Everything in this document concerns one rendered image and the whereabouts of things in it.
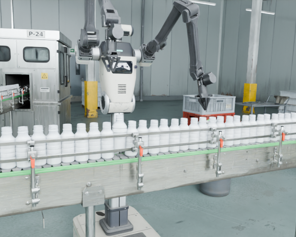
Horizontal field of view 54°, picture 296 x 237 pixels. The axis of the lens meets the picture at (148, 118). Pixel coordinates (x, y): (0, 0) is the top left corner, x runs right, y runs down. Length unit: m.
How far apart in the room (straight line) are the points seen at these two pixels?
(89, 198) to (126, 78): 0.90
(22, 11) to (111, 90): 11.69
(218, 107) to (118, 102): 2.19
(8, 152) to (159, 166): 0.67
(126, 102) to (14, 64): 3.30
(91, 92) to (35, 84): 4.20
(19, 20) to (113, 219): 11.80
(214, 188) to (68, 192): 2.42
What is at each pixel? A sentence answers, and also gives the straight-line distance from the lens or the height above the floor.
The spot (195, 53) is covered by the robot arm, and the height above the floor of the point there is 1.51.
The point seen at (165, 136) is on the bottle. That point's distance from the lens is 1.46.
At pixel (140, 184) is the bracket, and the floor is 0.89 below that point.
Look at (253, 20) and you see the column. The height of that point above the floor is 3.34.
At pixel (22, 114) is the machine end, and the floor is 0.68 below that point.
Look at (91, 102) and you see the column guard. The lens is 9.05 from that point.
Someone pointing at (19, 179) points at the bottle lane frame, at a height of 0.96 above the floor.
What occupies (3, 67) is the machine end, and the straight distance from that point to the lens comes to 5.11.
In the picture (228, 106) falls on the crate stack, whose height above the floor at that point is 0.98.
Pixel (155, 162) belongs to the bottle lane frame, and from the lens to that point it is 1.43.
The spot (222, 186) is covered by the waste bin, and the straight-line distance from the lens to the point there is 3.54.
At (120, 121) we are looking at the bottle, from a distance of 1.35.
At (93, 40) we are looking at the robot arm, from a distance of 1.83.
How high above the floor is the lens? 1.39
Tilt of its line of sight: 9 degrees down
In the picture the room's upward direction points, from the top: 2 degrees clockwise
